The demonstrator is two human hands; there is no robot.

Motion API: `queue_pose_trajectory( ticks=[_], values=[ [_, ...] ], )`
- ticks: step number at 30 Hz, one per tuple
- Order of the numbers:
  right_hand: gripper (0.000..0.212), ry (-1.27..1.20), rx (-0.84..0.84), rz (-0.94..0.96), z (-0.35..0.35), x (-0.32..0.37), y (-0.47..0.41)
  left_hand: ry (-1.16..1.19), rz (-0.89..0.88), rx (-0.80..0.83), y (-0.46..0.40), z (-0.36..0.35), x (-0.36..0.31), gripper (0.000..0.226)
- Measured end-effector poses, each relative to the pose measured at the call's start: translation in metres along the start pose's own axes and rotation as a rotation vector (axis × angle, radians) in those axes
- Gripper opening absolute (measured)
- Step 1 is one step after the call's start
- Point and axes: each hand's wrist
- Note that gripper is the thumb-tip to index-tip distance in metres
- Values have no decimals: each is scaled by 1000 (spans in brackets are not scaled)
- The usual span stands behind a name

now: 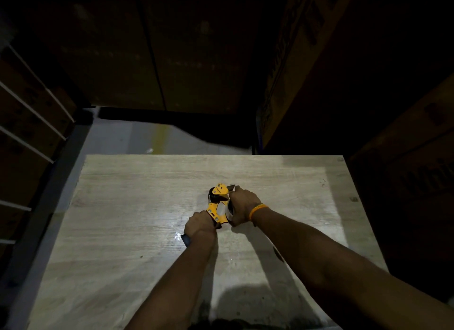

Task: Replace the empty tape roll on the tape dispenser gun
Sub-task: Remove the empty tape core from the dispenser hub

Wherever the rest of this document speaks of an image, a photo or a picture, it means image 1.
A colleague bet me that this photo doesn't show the person's left hand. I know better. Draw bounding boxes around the person's left hand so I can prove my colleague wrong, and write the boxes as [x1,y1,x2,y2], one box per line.
[184,210,218,239]

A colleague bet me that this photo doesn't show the large brown cardboard box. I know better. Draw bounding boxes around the large brown cardboard box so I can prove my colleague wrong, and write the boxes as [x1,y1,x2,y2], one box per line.
[21,0,281,114]

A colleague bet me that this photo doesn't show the large printed cardboard box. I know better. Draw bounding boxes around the large printed cardboard box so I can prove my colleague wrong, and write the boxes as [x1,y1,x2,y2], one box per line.
[256,0,454,154]

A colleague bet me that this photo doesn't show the brown printed cardboard box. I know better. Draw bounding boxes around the brown printed cardboard box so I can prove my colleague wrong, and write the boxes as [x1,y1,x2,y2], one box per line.
[348,74,454,305]

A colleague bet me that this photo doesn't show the person's right forearm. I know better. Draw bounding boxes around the person's right forearm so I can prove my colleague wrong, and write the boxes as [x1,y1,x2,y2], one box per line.
[250,207,454,330]

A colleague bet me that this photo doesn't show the person's left forearm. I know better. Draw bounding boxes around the person's left forearm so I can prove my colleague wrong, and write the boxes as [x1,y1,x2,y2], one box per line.
[124,230,218,330]

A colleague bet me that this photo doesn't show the orange wristband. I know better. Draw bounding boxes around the orange wristband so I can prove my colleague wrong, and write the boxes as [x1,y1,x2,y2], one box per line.
[248,204,269,222]

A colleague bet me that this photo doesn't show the yellow tape dispenser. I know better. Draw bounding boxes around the yellow tape dispenser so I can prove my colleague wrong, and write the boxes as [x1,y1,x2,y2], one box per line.
[181,183,236,248]

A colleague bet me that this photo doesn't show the person's right hand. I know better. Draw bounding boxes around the person's right hand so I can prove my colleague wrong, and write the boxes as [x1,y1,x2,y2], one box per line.
[227,186,262,228]

